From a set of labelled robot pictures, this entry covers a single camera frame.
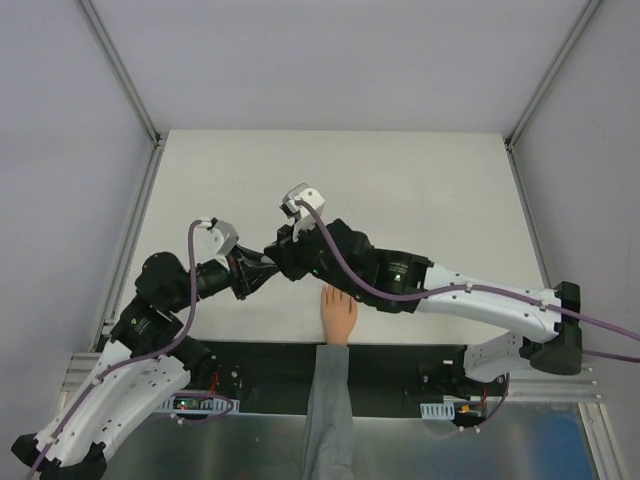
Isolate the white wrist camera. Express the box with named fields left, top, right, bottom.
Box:
left=280, top=183, right=325, bottom=242
left=200, top=217, right=239, bottom=270

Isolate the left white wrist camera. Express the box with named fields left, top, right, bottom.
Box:
left=200, top=217, right=239, bottom=270

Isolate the left white cable duct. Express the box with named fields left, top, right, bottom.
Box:
left=155, top=393, right=240, bottom=416

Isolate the right white cable duct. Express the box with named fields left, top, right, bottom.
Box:
left=420, top=401, right=456, bottom=421

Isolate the left aluminium frame post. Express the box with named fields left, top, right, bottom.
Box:
left=74, top=0, right=168, bottom=149

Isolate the mannequin hand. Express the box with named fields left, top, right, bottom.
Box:
left=320, top=284, right=358, bottom=346

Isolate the grey sleeved forearm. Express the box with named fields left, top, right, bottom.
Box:
left=301, top=345, right=354, bottom=479

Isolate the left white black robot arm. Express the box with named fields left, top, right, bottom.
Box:
left=11, top=246, right=278, bottom=479

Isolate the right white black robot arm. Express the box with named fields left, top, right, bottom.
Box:
left=264, top=220, right=583, bottom=395

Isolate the aluminium frame post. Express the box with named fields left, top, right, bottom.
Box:
left=504, top=0, right=605, bottom=152
left=74, top=0, right=168, bottom=149

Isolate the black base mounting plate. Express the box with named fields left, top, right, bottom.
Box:
left=94, top=337, right=576, bottom=416

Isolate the white cable duct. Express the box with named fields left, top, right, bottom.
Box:
left=420, top=401, right=456, bottom=421
left=155, top=393, right=240, bottom=416

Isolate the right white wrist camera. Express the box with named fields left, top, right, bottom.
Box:
left=280, top=183, right=325, bottom=242

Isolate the right aluminium frame post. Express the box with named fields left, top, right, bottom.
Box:
left=504, top=0, right=605, bottom=152

